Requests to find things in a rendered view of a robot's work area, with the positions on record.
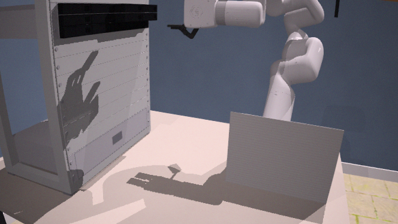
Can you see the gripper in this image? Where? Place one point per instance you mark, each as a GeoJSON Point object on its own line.
{"type": "Point", "coordinates": [197, 14]}

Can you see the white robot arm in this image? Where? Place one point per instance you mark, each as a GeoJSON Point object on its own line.
{"type": "Point", "coordinates": [294, 67]}

